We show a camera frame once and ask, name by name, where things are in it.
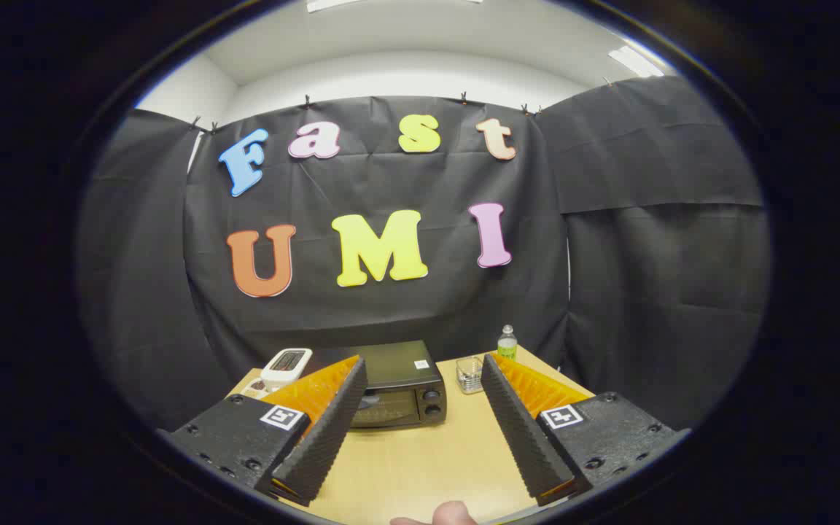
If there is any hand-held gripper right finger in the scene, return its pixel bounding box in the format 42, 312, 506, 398
480, 353, 691, 508

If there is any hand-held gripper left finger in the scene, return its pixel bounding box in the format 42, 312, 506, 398
160, 355, 368, 508

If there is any black toaster oven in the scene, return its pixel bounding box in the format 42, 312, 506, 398
303, 340, 448, 429

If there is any white pop-up toaster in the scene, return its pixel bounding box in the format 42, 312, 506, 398
260, 348, 314, 387

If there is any clear glass container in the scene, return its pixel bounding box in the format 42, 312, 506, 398
456, 356, 485, 395

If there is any small plate of snacks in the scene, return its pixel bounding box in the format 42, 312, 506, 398
241, 378, 282, 400

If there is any black backdrop cloth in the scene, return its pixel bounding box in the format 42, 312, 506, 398
77, 77, 771, 431

